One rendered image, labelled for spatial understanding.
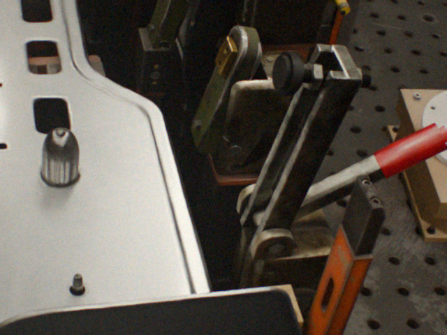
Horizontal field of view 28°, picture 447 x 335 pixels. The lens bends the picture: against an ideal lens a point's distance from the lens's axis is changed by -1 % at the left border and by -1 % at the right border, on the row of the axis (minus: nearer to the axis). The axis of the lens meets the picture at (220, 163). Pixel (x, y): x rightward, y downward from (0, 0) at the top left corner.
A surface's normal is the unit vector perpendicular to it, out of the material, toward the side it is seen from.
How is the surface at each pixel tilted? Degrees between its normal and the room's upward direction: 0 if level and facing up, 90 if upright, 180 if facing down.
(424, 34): 0
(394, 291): 0
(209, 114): 78
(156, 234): 0
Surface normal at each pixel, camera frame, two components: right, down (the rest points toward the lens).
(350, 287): 0.22, 0.70
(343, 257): -0.97, 0.06
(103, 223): 0.14, -0.71
